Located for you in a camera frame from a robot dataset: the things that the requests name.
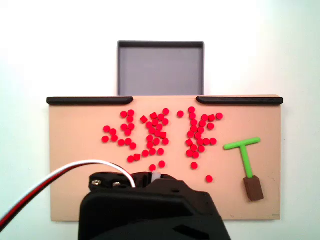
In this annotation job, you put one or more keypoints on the beige flat board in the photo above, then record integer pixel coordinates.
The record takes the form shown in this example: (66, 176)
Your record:
(75, 150)

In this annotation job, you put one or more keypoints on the red cylinder pellet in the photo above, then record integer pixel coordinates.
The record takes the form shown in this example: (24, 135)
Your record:
(200, 141)
(150, 138)
(198, 135)
(162, 163)
(195, 155)
(200, 130)
(193, 122)
(149, 124)
(155, 122)
(165, 141)
(130, 125)
(204, 117)
(194, 165)
(160, 117)
(165, 121)
(130, 112)
(163, 135)
(192, 115)
(191, 109)
(136, 156)
(157, 132)
(123, 114)
(128, 141)
(127, 132)
(143, 119)
(156, 141)
(121, 142)
(211, 125)
(194, 147)
(106, 129)
(211, 117)
(202, 123)
(193, 128)
(206, 141)
(130, 158)
(190, 134)
(105, 139)
(209, 178)
(123, 126)
(189, 142)
(189, 153)
(213, 141)
(166, 111)
(153, 115)
(152, 151)
(150, 144)
(112, 131)
(114, 137)
(132, 146)
(151, 130)
(201, 149)
(160, 151)
(219, 115)
(159, 127)
(145, 153)
(130, 119)
(152, 167)
(180, 114)

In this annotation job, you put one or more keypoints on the grey rectangular tray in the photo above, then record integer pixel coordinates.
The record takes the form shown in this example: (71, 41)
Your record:
(160, 70)

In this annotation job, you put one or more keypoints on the black rail strip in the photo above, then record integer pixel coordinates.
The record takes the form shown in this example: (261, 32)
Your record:
(237, 100)
(87, 100)

